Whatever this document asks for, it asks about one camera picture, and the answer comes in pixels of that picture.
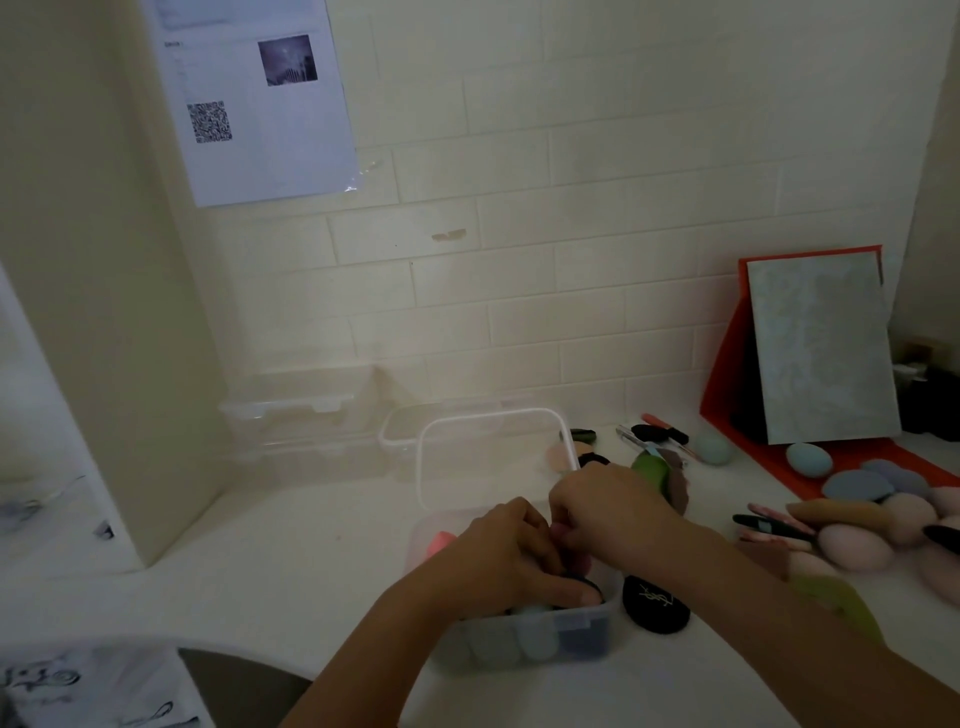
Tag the person's left hand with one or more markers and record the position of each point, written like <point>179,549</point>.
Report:
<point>495,562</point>

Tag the person's right hand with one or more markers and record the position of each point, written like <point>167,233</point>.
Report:
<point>615,517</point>

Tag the person's right fingers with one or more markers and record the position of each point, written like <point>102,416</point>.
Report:
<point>568,529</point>

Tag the person's left thumb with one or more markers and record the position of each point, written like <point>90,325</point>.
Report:
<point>566,592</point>

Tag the person's left forearm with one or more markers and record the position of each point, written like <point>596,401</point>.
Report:
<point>375,645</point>

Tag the person's right forearm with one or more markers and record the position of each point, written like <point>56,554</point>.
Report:
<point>787,645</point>

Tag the dark blue makeup sponge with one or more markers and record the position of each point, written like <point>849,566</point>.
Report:
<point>585,634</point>

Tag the pale teal makeup sponge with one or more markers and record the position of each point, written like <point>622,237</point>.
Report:
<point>537,634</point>

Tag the peach round makeup puff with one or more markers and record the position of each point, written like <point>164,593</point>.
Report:
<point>561,456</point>

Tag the small black makeup puff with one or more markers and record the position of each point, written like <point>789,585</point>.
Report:
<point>592,459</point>

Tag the black round compact case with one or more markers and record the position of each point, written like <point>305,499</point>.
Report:
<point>654,604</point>

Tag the black green makeup tool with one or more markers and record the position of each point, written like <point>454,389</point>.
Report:
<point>583,436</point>

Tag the clear plastic box with lid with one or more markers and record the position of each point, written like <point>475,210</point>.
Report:
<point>487,472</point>

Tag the clear makeup pen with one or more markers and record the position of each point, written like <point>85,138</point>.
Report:
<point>637,442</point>

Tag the red makeup pen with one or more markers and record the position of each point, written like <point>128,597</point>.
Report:
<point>664,427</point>

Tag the clear plastic storage box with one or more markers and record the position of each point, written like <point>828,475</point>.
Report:
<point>300,420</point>
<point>465,435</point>

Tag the small teal makeup sponge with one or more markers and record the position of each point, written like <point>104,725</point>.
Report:
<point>712,448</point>

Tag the black makeup pen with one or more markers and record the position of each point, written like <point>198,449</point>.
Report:
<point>772,527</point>

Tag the teal egg makeup sponge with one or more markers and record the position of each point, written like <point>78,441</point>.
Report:
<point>808,460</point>

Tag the tan brown makeup sponge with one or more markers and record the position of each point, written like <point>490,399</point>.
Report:
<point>836,514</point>

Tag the olive green makeup sponge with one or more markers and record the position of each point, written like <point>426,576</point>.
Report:
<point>847,604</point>

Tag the pink egg makeup sponge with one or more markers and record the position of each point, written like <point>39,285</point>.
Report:
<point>855,547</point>
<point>946,501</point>

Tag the grey blue flat sponge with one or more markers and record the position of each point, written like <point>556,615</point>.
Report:
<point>856,486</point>
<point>904,477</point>

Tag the red framed standing mirror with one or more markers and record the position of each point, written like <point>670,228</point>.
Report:
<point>821,352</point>

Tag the beige egg makeup sponge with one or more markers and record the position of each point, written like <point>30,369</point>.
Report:
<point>909,517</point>

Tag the dark cosmetic containers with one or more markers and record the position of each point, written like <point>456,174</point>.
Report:
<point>930,397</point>

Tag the white patterned cloth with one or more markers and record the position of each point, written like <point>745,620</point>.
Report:
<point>90,690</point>

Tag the white printed paper sheet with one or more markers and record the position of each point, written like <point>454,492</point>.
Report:
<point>255,112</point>

